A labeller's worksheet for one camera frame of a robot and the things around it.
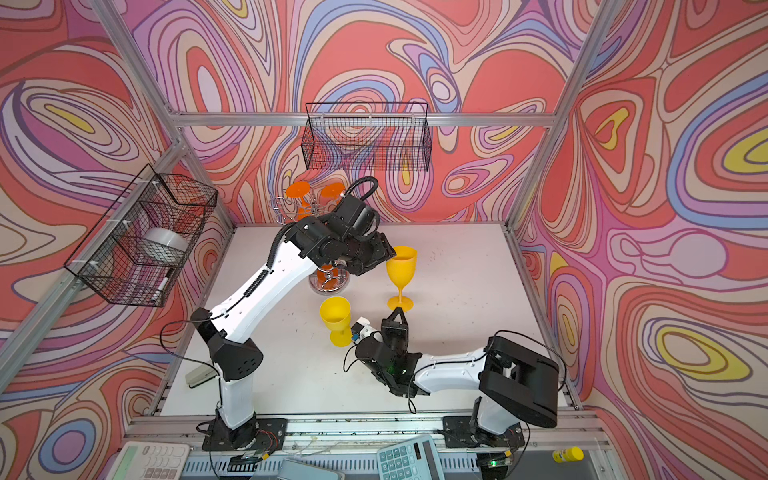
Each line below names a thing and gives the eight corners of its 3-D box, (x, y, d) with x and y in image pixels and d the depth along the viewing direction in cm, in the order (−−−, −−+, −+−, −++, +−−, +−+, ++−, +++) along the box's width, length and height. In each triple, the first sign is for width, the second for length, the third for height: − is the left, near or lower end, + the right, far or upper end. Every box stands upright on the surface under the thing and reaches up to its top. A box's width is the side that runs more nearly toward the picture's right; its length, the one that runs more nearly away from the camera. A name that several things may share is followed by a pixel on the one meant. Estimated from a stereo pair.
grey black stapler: (192, 389, 83) (185, 384, 80) (191, 378, 85) (183, 373, 82) (217, 377, 85) (210, 372, 82) (215, 366, 87) (208, 361, 84)
